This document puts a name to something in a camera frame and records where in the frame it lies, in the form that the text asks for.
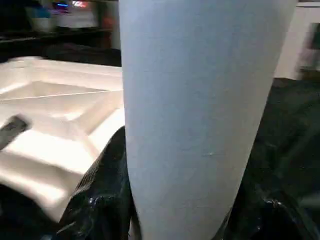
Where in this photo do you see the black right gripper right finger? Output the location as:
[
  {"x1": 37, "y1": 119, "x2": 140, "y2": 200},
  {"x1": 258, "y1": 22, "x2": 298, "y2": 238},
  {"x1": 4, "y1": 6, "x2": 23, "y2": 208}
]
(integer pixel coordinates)
[{"x1": 220, "y1": 186, "x2": 320, "y2": 240}]

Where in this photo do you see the white plastic table top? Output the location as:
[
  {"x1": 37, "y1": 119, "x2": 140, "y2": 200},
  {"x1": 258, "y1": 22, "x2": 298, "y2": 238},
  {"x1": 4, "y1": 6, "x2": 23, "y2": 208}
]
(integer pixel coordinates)
[{"x1": 0, "y1": 56, "x2": 127, "y2": 224}]

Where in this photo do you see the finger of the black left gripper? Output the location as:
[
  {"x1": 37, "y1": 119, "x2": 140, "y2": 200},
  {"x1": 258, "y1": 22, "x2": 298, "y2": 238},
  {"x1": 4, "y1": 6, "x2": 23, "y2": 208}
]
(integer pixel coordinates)
[{"x1": 0, "y1": 114, "x2": 29, "y2": 152}]

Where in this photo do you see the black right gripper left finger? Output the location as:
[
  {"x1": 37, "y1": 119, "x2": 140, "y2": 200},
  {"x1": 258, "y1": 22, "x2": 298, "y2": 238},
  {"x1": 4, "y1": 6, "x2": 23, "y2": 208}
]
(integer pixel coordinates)
[{"x1": 54, "y1": 127, "x2": 140, "y2": 240}]

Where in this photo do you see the black table mat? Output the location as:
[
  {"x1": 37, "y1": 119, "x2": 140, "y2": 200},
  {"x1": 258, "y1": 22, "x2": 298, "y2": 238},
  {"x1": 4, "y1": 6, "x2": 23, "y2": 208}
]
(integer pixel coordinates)
[{"x1": 0, "y1": 42, "x2": 320, "y2": 240}]

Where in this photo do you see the white plastic table leg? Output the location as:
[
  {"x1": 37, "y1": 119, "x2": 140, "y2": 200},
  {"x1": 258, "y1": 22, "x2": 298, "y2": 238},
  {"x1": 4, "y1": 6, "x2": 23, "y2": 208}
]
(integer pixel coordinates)
[{"x1": 118, "y1": 0, "x2": 300, "y2": 240}]

